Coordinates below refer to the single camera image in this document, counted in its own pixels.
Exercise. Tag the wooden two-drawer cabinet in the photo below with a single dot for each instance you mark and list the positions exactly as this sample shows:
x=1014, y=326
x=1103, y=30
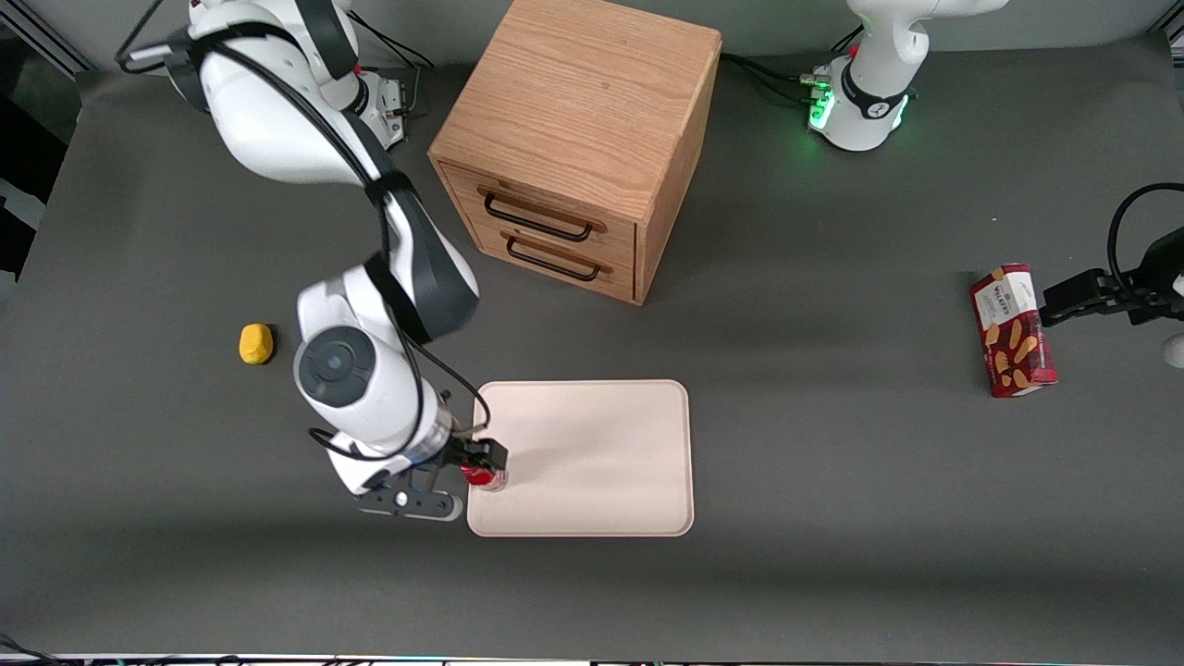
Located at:
x=583, y=92

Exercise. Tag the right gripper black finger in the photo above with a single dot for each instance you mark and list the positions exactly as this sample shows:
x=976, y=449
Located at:
x=496, y=455
x=473, y=453

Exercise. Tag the wooden drawer front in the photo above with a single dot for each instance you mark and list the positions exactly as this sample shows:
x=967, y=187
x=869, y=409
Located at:
x=555, y=199
x=573, y=273

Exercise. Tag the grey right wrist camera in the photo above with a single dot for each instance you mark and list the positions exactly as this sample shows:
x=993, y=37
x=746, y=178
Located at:
x=407, y=504

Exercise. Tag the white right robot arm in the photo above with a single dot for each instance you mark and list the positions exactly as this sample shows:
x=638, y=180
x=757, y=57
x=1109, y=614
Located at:
x=268, y=120

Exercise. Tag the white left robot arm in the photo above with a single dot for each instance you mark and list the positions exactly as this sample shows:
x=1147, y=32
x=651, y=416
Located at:
x=869, y=102

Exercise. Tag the pale pink rectangular tray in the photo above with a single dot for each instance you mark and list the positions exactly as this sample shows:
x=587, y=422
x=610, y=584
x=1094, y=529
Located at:
x=592, y=458

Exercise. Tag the red tartan shortbread box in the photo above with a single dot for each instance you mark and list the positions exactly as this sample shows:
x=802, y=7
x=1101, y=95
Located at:
x=1013, y=333

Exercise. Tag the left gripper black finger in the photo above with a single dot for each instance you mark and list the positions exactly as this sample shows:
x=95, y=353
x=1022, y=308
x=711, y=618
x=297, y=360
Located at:
x=1134, y=305
x=1078, y=296

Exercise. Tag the yellow lemon-shaped object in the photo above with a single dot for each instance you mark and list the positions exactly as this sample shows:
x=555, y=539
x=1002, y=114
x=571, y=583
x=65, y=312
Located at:
x=256, y=343

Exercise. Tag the red soda can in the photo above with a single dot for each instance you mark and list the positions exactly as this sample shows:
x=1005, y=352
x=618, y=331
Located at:
x=484, y=480

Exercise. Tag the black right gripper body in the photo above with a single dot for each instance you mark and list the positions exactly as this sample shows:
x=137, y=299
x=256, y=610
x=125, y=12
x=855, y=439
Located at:
x=460, y=452

